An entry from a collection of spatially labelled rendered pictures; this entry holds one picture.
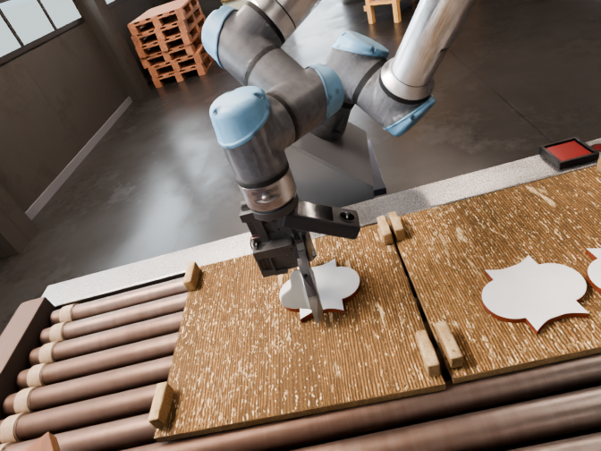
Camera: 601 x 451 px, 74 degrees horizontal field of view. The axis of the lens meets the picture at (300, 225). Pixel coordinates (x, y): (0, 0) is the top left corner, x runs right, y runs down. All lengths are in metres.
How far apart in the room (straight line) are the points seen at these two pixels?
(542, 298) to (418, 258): 0.20
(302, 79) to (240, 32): 0.11
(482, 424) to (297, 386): 0.24
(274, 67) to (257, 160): 0.14
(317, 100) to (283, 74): 0.06
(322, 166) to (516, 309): 0.50
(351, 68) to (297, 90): 0.41
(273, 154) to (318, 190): 0.46
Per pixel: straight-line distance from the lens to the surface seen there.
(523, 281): 0.68
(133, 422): 0.73
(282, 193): 0.54
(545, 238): 0.77
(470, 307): 0.66
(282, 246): 0.59
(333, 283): 0.70
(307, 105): 0.55
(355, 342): 0.63
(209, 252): 0.93
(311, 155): 0.91
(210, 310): 0.77
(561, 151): 1.00
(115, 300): 0.96
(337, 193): 0.96
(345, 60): 0.96
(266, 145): 0.51
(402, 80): 0.88
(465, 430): 0.58
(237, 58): 0.61
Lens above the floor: 1.45
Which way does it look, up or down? 37 degrees down
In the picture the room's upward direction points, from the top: 19 degrees counter-clockwise
